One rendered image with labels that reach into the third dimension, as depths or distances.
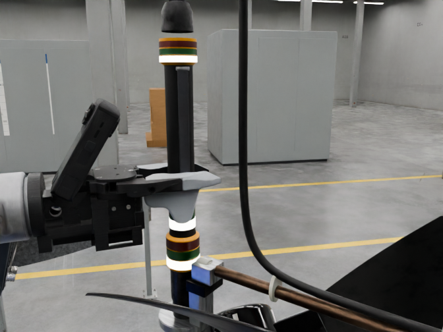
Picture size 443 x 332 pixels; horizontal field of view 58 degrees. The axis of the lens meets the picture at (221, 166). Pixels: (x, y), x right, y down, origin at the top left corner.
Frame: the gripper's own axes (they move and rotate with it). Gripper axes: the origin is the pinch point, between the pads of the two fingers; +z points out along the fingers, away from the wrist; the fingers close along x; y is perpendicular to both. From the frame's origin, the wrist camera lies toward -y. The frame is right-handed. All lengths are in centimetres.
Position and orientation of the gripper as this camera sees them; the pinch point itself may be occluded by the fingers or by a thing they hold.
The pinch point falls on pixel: (204, 170)
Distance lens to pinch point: 50.0
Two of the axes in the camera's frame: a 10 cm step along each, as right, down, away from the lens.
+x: 3.4, 2.2, -9.2
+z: 9.4, -0.8, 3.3
